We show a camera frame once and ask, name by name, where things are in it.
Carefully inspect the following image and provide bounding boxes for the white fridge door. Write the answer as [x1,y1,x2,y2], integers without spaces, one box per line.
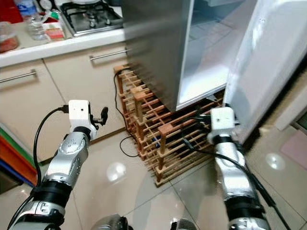
[223,0,307,144]

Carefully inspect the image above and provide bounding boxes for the clear water bottle blue cap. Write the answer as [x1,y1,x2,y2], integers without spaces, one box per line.
[19,0,48,41]

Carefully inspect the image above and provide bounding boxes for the small steel fridge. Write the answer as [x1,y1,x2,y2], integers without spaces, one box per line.
[121,0,260,112]

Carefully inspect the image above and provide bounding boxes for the wooden wine rack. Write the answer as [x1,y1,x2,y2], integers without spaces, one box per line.
[114,65,226,187]

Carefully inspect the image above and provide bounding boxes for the beige kitchen cabinet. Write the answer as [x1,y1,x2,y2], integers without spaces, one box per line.
[0,46,130,154]

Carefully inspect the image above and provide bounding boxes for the green board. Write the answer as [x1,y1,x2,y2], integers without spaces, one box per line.
[0,127,36,166]

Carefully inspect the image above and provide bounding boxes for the orange board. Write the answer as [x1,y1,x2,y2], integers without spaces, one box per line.
[0,134,35,180]

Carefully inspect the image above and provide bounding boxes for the steel gas hob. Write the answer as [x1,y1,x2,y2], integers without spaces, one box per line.
[60,0,125,38]

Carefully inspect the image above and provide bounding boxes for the red and green carton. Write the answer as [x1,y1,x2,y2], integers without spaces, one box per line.
[41,12,67,41]

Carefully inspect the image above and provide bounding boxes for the grey robot right foot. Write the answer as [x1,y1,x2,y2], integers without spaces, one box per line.
[170,218,197,230]

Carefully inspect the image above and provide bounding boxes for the grey robot foot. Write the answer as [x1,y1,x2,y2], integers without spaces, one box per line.
[170,218,197,230]
[90,215,128,230]

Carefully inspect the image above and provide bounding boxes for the dark steel appliance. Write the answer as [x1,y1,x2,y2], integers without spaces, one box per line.
[0,165,25,195]

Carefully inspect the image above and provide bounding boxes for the grey robot left foot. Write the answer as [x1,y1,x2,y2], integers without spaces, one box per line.
[90,215,128,230]

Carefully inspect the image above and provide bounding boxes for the clear container with red food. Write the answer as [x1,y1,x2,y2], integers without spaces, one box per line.
[0,22,21,53]

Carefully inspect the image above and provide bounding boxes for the white pot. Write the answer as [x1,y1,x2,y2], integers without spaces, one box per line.
[72,0,101,5]

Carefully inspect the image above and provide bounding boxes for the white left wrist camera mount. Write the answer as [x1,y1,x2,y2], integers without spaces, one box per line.
[68,100,93,134]

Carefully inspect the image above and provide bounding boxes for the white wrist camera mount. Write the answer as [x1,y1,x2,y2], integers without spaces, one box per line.
[210,107,238,143]
[68,100,93,134]

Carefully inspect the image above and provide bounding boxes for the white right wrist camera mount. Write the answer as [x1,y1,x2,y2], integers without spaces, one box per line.
[210,107,238,143]

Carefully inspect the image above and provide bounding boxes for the black power cable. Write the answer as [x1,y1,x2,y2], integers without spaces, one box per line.
[114,72,142,158]

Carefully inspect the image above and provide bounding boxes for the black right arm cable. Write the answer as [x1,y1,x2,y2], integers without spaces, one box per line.
[181,138,293,230]

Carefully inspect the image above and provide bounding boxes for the steel cabinet handle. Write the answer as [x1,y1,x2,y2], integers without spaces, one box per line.
[89,48,130,60]
[0,69,38,84]

